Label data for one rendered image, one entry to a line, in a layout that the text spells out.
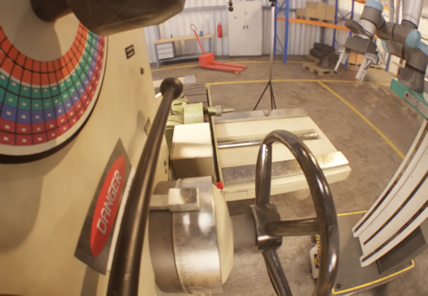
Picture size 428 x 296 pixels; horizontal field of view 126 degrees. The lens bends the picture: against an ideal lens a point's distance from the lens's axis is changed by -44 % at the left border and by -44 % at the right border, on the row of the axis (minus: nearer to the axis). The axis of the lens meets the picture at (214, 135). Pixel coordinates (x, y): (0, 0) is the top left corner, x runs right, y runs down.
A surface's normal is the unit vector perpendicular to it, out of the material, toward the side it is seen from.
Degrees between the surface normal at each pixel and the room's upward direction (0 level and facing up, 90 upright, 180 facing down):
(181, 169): 90
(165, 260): 41
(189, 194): 0
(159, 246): 34
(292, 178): 0
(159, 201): 0
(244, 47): 90
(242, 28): 90
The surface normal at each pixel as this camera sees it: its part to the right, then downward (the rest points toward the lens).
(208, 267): 0.03, -0.08
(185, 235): -0.02, -0.51
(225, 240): 0.87, -0.23
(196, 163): 0.07, 0.58
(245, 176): -0.06, -0.81
